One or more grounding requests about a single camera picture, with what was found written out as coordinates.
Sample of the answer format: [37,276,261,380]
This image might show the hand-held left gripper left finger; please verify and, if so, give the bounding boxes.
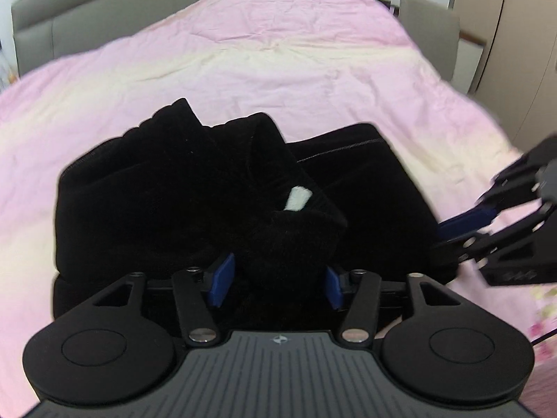
[93,253,238,345]

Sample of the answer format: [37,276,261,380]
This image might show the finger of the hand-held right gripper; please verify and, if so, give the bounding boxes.
[436,133,557,240]
[453,209,552,271]

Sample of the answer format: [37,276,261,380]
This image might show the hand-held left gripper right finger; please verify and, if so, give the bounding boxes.
[324,265,463,343]

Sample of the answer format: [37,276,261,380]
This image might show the black pants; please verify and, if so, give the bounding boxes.
[52,98,457,332]

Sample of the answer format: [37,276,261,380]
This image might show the beige wardrobe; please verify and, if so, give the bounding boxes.
[450,0,557,141]

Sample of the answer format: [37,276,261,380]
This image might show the pink floral duvet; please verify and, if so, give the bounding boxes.
[0,0,557,418]

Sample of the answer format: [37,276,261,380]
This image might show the grey upholstered headboard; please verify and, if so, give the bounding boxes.
[11,0,373,77]

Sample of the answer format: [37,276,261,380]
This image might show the black cable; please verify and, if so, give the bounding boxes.
[528,330,557,350]

